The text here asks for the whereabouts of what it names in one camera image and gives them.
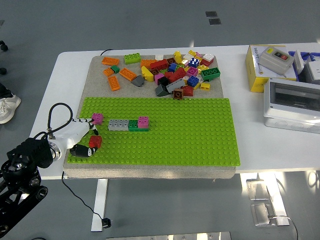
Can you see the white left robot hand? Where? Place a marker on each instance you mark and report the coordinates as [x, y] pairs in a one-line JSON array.
[[72, 132]]

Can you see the red square toy brick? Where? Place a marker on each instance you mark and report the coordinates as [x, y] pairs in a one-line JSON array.
[[95, 142]]

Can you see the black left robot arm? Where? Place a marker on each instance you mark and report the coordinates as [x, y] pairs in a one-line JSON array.
[[32, 152]]

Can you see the magenta square toy brick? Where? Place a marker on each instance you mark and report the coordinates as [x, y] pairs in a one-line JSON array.
[[192, 71], [98, 118]]

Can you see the light grey long brick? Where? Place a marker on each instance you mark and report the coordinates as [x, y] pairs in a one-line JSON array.
[[118, 125]]

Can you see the dark green long brick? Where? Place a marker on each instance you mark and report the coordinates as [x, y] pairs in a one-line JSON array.
[[210, 73], [132, 125]]

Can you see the orange long toy brick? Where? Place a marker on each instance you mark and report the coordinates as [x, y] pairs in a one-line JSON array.
[[110, 61], [113, 83], [146, 62], [127, 74]]

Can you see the orange square toy brick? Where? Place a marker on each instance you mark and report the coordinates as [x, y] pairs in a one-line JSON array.
[[108, 72]]

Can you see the pink square toy brick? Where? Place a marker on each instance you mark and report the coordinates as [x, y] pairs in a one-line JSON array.
[[143, 122]]

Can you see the small dark green brick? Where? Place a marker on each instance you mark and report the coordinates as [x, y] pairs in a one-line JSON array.
[[115, 69]]

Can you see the dark grey sloped brick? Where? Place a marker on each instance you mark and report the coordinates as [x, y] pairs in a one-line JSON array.
[[138, 81]]

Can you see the yellow curved toy brick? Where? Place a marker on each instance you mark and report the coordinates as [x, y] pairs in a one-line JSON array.
[[147, 74]]

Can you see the lime green long brick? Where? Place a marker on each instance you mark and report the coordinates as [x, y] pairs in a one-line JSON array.
[[132, 58]]

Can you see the black sloped toy brick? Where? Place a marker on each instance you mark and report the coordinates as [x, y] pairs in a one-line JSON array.
[[161, 90]]

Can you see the dark red toy brick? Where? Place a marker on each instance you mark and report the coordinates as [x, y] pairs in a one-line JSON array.
[[154, 71], [171, 60]]

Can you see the magenta tall toy brick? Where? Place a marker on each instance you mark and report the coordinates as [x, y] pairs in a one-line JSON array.
[[158, 77]]

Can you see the black square toy brick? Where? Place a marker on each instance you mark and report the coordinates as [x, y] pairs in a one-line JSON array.
[[163, 80]]

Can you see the red long toy brick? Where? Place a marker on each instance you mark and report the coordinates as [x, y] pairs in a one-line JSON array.
[[159, 64]]

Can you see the brown square toy brick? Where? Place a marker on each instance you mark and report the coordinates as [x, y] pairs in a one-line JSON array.
[[178, 94]]

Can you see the grey long sloped brick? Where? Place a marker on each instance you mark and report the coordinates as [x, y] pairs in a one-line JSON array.
[[175, 85]]

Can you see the small white toy brick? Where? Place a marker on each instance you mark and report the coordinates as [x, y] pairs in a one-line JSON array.
[[159, 57]]

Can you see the green studded baseplate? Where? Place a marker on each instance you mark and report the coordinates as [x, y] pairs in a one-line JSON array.
[[187, 135]]

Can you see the blue square toy brick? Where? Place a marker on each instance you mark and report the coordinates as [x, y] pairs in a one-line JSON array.
[[172, 67], [193, 81]]

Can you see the large red toy brick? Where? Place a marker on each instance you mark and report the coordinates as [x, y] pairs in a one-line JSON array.
[[178, 74]]

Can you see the red sloped toy brick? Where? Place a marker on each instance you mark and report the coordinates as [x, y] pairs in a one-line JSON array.
[[188, 91]]

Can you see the yellow tall toy brick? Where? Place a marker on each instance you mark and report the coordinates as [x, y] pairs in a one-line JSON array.
[[178, 56]]

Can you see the white square toy brick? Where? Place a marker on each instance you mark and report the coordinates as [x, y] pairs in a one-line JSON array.
[[187, 57], [208, 57]]

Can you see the blue and white brick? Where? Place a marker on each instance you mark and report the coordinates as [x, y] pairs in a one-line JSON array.
[[193, 63]]

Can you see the small yellow toy brick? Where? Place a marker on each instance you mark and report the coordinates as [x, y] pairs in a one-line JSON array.
[[205, 86]]

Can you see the yellow flat toy brick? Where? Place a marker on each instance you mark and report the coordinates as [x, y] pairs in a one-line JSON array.
[[192, 52]]

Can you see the yellow square toy brick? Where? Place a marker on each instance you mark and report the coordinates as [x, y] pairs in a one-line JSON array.
[[203, 67]]

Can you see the small pink toy brick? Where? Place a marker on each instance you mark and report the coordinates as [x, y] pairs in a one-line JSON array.
[[198, 54]]

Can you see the red flat toy brick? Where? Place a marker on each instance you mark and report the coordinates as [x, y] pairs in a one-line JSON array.
[[205, 63]]

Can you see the grey-brown mat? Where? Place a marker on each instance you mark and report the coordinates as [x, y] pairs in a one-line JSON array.
[[100, 87]]

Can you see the person's shoe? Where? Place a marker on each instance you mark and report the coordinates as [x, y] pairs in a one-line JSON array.
[[8, 107]]

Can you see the white table leg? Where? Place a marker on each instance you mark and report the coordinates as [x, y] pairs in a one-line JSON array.
[[278, 200], [99, 205]]

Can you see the person's leg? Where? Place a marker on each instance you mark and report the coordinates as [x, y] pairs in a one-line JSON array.
[[3, 91]]

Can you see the black chair wheel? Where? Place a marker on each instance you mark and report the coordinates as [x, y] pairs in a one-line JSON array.
[[3, 46], [3, 71]]

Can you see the silver metal plate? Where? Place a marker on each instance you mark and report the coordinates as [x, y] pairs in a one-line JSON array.
[[175, 236]]

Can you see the dark floor hatch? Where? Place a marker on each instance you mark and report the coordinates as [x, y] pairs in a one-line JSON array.
[[215, 21], [211, 14]]

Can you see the yellow cardboard box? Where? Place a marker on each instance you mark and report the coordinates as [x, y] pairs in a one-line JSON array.
[[255, 80]]

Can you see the white upright plastic part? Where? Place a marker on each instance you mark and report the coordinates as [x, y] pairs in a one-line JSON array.
[[298, 61]]

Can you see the blue cardboard box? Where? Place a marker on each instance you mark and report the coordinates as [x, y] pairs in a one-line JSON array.
[[308, 56]]

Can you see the grey push-button switch box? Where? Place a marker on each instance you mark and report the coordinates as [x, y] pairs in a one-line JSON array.
[[272, 60]]

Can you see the white enclosure with window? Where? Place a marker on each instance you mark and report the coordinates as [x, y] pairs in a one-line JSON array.
[[287, 117]]

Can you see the white wall socket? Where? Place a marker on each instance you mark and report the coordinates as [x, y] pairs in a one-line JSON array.
[[313, 70]]

